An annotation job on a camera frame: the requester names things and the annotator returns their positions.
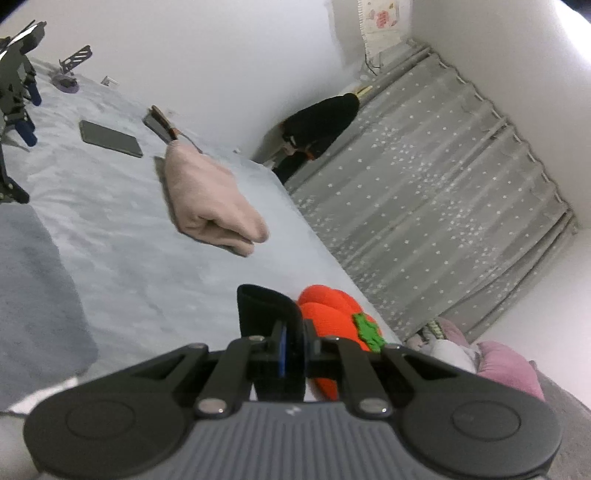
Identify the black clamp stand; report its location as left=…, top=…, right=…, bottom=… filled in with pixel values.
left=0, top=20, right=48, bottom=205

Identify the purple round dish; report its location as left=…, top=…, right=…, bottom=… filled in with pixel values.
left=50, top=74, right=80, bottom=94

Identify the purple pillow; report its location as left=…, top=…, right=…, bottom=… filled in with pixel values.
left=475, top=340, right=546, bottom=401

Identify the black and cream shirt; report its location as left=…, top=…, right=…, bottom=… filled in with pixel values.
left=236, top=283, right=308, bottom=403

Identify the large orange pumpkin pillow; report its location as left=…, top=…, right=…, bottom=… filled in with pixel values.
left=297, top=285, right=387, bottom=401

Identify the grey star curtain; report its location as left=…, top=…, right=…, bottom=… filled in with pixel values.
left=283, top=41, right=579, bottom=346

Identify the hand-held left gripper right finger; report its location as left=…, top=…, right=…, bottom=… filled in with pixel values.
left=302, top=320, right=452, bottom=417

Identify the covered air conditioner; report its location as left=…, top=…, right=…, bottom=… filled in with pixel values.
left=357, top=0, right=413, bottom=59

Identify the black hanging jacket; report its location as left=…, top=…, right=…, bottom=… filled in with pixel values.
left=274, top=93, right=361, bottom=186

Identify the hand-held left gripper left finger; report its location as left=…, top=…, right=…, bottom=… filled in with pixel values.
left=134, top=320, right=290, bottom=419

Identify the black phone stand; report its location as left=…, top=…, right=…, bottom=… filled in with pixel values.
left=58, top=45, right=92, bottom=75

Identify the folded quilt pile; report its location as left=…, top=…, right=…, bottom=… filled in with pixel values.
left=405, top=318, right=482, bottom=376

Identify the brown wallet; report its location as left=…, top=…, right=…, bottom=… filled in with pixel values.
left=143, top=104, right=179, bottom=144

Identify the pink folded cloth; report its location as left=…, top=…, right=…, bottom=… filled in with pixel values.
left=154, top=140, right=271, bottom=258

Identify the grey quilted blanket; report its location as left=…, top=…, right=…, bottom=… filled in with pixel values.
left=534, top=368, right=591, bottom=480

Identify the dark tablet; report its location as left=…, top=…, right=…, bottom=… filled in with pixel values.
left=79, top=119, right=144, bottom=160

